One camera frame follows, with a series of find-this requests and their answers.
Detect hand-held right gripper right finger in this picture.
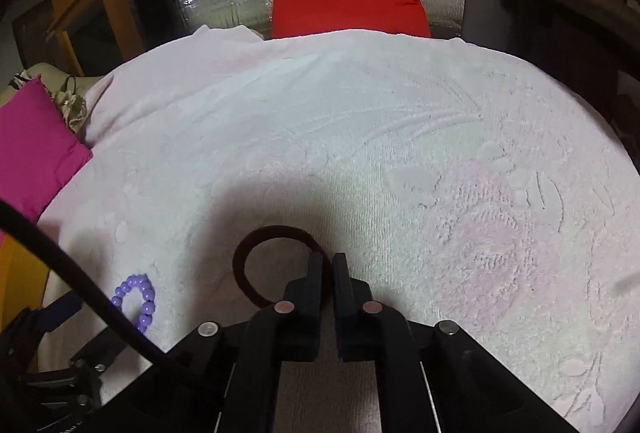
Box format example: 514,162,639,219
332,252,582,433

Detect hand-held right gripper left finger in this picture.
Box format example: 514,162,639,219
165,252,325,433

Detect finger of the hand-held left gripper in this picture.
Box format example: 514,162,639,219
67,325,151,366
20,290,88,331

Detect purple bead bracelet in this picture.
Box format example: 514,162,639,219
111,274,157,333

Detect maroon hair tie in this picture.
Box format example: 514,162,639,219
232,224,335,310

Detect orange cloth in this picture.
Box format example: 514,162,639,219
0,233,52,331

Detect white terry towel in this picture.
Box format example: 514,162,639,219
37,24,640,433

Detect magenta cushion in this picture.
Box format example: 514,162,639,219
0,77,94,225

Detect beige patterned cloth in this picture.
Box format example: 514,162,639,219
52,93,89,135

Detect dark wooden shelf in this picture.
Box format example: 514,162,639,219
462,0,640,124

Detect black cable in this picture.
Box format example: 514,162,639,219
0,199,170,368

